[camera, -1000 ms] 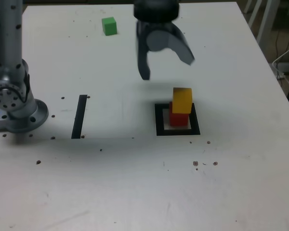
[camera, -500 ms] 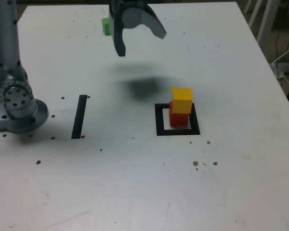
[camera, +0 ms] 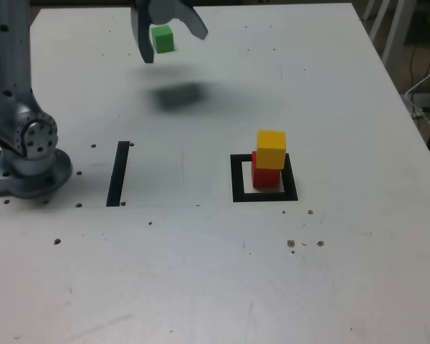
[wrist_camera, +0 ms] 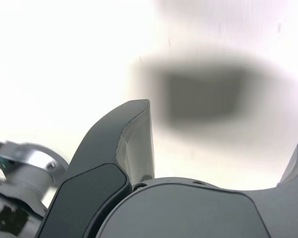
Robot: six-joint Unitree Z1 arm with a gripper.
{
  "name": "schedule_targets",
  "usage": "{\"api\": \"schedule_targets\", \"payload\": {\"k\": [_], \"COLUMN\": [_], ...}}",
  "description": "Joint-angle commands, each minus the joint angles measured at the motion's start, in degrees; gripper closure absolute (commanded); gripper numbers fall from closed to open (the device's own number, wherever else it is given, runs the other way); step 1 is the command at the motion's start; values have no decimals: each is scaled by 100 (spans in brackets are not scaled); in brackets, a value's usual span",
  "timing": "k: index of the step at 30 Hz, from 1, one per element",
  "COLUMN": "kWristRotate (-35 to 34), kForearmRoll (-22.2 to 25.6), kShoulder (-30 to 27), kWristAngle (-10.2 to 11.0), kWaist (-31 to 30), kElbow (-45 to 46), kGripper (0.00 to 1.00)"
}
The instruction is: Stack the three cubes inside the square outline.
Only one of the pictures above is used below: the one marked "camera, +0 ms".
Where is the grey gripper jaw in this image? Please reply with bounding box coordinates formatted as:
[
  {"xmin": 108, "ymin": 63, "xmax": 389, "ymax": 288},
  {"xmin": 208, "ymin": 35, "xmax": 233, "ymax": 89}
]
[
  {"xmin": 130, "ymin": 0, "xmax": 156, "ymax": 65},
  {"xmin": 148, "ymin": 0, "xmax": 209, "ymax": 41}
]

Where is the green cube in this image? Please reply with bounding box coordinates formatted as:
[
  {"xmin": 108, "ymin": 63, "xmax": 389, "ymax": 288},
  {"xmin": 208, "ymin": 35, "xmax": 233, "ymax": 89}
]
[{"xmin": 150, "ymin": 24, "xmax": 176, "ymax": 54}]

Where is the yellow cube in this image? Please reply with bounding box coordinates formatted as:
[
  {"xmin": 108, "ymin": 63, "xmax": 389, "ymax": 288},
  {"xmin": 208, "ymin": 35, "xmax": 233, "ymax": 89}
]
[{"xmin": 256, "ymin": 130, "xmax": 287, "ymax": 171}]

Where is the red cube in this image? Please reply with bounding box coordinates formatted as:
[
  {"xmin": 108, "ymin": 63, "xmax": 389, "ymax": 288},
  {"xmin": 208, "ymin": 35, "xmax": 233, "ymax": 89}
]
[{"xmin": 251, "ymin": 150, "xmax": 282, "ymax": 191}]

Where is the black tape square outline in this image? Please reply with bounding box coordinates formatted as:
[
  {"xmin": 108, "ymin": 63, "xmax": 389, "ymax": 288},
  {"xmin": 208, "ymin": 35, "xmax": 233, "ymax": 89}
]
[{"xmin": 229, "ymin": 153, "xmax": 299, "ymax": 204}]

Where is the black tape strip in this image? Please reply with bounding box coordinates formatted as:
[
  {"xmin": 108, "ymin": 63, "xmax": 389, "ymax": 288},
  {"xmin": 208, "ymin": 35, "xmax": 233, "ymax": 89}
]
[{"xmin": 105, "ymin": 140, "xmax": 130, "ymax": 208}]

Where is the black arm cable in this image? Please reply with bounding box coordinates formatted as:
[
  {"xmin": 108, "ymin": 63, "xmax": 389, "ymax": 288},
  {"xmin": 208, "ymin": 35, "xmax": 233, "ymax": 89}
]
[{"xmin": 0, "ymin": 125, "xmax": 25, "ymax": 158}]

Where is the white furniture frame leg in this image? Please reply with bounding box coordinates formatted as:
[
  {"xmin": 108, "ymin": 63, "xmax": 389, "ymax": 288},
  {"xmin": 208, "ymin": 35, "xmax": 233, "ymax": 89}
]
[
  {"xmin": 369, "ymin": 0, "xmax": 406, "ymax": 71},
  {"xmin": 360, "ymin": 0, "xmax": 377, "ymax": 22}
]

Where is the thin black hanging cable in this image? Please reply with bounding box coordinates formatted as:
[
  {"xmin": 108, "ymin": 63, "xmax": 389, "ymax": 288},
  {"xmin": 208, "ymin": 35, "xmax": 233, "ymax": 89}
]
[{"xmin": 411, "ymin": 42, "xmax": 430, "ymax": 90}]

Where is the white cable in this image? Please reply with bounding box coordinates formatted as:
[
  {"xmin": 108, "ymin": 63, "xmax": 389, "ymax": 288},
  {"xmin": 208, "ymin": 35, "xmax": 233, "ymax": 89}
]
[{"xmin": 403, "ymin": 59, "xmax": 430, "ymax": 134}]

